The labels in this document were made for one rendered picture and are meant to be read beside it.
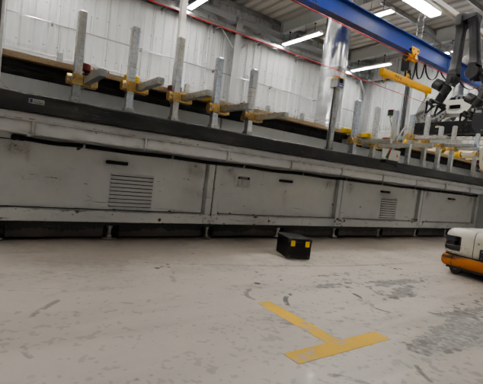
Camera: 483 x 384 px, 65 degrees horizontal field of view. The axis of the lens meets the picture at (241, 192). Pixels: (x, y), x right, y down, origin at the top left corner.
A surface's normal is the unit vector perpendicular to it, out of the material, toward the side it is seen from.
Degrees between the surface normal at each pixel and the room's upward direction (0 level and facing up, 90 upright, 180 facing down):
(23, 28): 90
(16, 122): 90
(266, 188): 90
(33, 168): 90
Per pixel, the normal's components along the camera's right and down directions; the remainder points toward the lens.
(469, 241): -0.83, -0.07
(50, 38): 0.57, 0.11
